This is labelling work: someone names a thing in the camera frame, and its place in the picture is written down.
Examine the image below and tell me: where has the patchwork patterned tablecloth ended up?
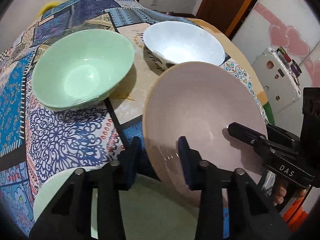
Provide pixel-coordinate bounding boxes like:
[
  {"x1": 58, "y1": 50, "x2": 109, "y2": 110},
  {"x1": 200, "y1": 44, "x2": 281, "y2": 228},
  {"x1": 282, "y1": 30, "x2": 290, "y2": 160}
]
[{"x1": 1, "y1": 0, "x2": 268, "y2": 237}]

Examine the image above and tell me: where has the green bowl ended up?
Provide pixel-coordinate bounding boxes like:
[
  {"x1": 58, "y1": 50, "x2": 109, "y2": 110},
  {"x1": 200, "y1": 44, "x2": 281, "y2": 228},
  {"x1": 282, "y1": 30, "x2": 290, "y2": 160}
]
[{"x1": 31, "y1": 29, "x2": 135, "y2": 111}]

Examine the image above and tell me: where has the yellow fuzzy object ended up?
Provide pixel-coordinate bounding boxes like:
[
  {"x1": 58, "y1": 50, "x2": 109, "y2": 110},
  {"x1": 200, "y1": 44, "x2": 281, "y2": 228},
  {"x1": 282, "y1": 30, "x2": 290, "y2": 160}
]
[{"x1": 38, "y1": 1, "x2": 61, "y2": 16}]

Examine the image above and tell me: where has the brown wooden door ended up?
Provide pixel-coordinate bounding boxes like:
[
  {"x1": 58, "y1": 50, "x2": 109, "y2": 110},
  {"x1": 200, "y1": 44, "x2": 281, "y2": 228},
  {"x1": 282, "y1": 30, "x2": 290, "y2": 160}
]
[{"x1": 196, "y1": 0, "x2": 257, "y2": 38}]

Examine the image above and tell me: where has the mint green plate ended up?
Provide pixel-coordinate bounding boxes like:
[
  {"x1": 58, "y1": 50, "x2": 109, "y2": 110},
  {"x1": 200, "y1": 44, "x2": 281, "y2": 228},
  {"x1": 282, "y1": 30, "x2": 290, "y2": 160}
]
[{"x1": 33, "y1": 168, "x2": 199, "y2": 239}]

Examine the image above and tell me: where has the pink bowl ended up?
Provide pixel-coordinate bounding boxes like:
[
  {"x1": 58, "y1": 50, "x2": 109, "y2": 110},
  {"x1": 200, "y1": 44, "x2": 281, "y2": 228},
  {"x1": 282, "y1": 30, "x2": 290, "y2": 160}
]
[{"x1": 143, "y1": 62, "x2": 267, "y2": 206}]

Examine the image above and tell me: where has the white bowl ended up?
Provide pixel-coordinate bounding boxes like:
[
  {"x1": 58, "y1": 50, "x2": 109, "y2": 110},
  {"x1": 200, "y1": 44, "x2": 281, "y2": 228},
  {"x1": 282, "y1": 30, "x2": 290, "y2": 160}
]
[{"x1": 143, "y1": 21, "x2": 226, "y2": 70}]

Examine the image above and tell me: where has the right hand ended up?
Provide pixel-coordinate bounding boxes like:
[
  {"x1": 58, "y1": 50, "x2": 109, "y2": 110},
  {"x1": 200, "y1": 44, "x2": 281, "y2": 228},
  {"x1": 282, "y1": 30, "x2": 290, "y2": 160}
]
[{"x1": 272, "y1": 179, "x2": 309, "y2": 206}]

